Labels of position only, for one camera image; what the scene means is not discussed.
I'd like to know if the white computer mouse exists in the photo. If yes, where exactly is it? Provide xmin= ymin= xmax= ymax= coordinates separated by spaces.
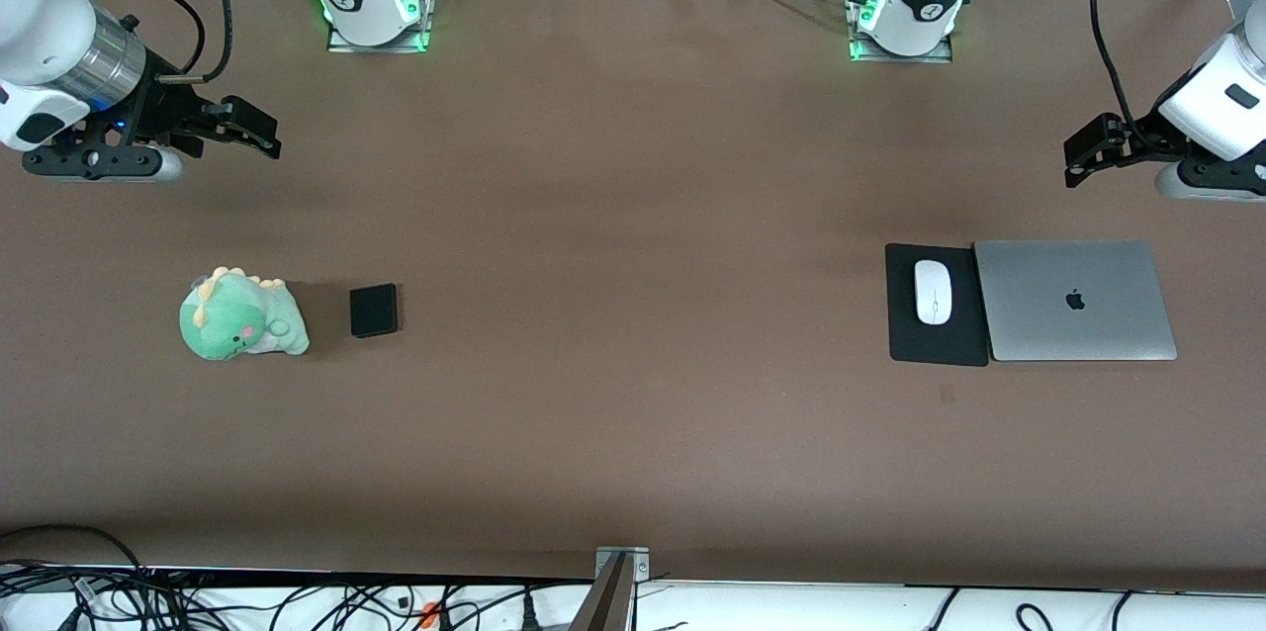
xmin=914 ymin=259 xmax=953 ymax=326

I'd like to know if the black mouse pad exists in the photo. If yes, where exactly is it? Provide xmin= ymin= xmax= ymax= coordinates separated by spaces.
xmin=884 ymin=242 xmax=991 ymax=368

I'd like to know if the silver laptop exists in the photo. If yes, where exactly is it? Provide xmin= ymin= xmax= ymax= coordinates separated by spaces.
xmin=973 ymin=238 xmax=1179 ymax=363

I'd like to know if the green dinosaur plush toy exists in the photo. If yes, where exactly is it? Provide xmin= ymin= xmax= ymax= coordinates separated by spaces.
xmin=179 ymin=266 xmax=311 ymax=361

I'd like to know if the aluminium beam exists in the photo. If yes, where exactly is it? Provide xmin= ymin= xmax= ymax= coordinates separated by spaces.
xmin=571 ymin=554 xmax=636 ymax=631

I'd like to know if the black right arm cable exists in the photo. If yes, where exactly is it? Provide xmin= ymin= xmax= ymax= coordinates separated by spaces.
xmin=104 ymin=0 xmax=234 ymax=84

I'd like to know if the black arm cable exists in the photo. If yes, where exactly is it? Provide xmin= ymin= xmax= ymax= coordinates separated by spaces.
xmin=104 ymin=0 xmax=234 ymax=84
xmin=1090 ymin=0 xmax=1138 ymax=142

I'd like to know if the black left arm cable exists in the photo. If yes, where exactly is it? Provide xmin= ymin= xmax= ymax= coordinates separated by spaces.
xmin=1090 ymin=0 xmax=1138 ymax=142

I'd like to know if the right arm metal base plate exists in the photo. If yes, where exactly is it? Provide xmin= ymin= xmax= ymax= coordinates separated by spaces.
xmin=326 ymin=0 xmax=432 ymax=53

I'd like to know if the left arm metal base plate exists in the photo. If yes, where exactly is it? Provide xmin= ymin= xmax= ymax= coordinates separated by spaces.
xmin=849 ymin=0 xmax=955 ymax=64

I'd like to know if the thick black arced cable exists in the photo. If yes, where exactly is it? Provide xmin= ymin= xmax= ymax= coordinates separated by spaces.
xmin=0 ymin=525 xmax=149 ymax=581

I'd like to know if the metal table edge bracket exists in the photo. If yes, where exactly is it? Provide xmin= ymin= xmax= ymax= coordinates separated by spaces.
xmin=595 ymin=546 xmax=651 ymax=583

